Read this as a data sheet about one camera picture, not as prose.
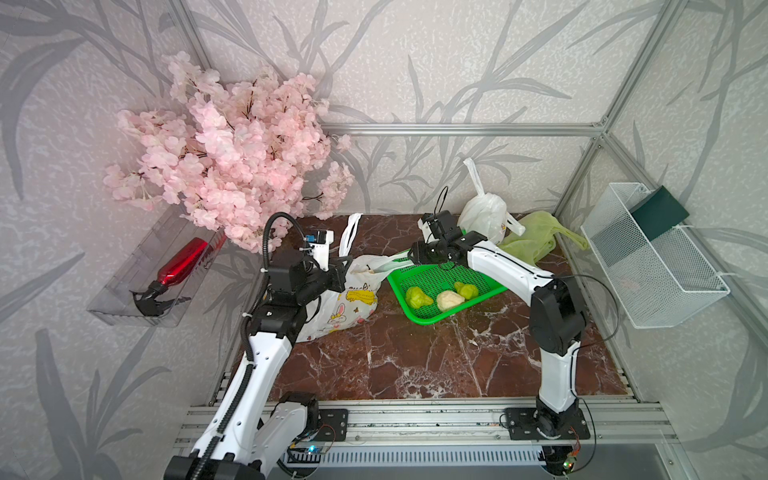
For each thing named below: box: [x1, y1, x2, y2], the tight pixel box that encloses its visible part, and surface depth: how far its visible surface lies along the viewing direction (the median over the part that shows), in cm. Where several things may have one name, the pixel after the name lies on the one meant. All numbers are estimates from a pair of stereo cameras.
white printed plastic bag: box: [458, 157, 526, 244], surface depth 103 cm
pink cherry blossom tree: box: [104, 53, 355, 253], surface depth 65 cm
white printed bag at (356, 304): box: [297, 214, 415, 342], surface depth 82 cm
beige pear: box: [436, 290, 465, 311], surface depth 91 cm
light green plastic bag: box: [501, 211, 589, 266], surface depth 107 cm
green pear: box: [405, 286, 434, 309], surface depth 93 cm
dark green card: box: [630, 185, 690, 242], surface depth 73 cm
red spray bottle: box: [129, 237, 208, 317], surface depth 62 cm
